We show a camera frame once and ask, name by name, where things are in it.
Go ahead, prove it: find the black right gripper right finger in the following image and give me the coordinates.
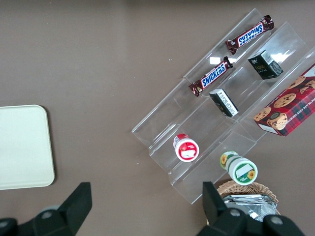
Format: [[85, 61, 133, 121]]
[[196, 181, 307, 236]]

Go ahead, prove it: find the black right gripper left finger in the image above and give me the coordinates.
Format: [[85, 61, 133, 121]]
[[0, 182, 93, 236]]

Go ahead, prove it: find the light wicker basket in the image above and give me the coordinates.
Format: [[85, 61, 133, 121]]
[[216, 180, 282, 217]]

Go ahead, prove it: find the beige plastic tray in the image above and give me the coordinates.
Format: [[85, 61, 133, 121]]
[[0, 104, 55, 191]]

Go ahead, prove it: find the aluminium foil container stack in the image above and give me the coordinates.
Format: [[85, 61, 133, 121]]
[[220, 194, 280, 223]]

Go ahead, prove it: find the green sunflower lidded cup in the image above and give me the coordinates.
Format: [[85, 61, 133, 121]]
[[220, 150, 258, 185]]

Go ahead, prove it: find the red lidded cup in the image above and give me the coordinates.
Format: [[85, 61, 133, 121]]
[[173, 133, 200, 162]]

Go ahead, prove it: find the clear acrylic stepped shelf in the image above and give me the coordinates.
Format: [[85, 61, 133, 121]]
[[131, 8, 315, 205]]

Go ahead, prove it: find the small black carton box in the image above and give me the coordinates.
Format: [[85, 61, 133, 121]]
[[247, 50, 284, 80], [209, 88, 239, 117]]

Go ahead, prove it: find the red tartan cookie box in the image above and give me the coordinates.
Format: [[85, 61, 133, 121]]
[[253, 63, 315, 137]]

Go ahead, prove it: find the brown Snickers bar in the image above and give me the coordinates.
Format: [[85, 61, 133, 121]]
[[189, 56, 234, 98], [225, 15, 275, 55]]

